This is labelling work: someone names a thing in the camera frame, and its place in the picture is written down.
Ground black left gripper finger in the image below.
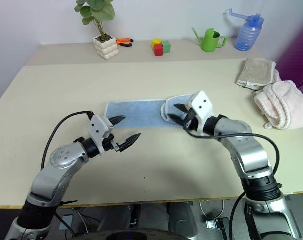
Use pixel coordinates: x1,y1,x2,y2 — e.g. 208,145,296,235
117,132,142,153
108,115,127,128

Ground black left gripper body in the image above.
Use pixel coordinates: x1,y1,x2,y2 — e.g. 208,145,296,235
102,134,121,153

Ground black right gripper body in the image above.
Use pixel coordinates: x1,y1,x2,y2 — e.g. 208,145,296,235
182,107,199,132

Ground blue towel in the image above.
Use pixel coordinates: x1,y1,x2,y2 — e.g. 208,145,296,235
104,93,195,130

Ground folded beige towel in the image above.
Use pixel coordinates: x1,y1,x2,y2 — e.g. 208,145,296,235
236,58,283,92

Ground crumpled pink towel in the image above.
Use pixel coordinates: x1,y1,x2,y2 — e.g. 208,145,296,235
253,80,303,131

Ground red cube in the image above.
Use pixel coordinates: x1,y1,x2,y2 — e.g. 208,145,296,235
154,43,165,57

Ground green cube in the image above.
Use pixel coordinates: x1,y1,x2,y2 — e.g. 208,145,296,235
162,40,173,54

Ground green watering can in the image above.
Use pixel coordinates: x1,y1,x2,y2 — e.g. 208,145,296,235
191,26,229,54

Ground white bubble plant pot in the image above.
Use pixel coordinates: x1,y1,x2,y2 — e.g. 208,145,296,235
92,35,121,61

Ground grey rounded leg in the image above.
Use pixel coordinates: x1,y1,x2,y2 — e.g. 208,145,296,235
166,201,200,240

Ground blue plastic spray bottle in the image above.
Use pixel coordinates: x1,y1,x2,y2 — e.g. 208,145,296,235
224,6,266,52

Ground green leafy plant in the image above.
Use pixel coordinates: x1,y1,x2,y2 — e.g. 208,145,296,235
74,0,116,41

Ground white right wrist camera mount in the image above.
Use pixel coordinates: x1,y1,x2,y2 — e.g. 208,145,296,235
185,90,215,137

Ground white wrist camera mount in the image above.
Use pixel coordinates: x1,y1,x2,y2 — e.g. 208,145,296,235
87,113,115,156
185,90,215,137

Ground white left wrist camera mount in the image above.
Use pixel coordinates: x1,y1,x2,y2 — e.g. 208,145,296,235
87,113,115,156

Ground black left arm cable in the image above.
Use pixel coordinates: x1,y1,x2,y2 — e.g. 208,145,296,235
41,111,95,171

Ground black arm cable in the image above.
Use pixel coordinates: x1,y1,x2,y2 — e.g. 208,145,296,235
185,124,281,240
41,111,95,171

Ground orange handled pruning shears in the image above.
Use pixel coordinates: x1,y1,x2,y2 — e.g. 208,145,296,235
115,37,135,48

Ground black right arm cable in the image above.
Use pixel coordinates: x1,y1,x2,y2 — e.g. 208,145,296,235
185,124,281,240

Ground metal wire loop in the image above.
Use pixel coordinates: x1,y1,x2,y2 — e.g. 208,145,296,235
198,199,228,221

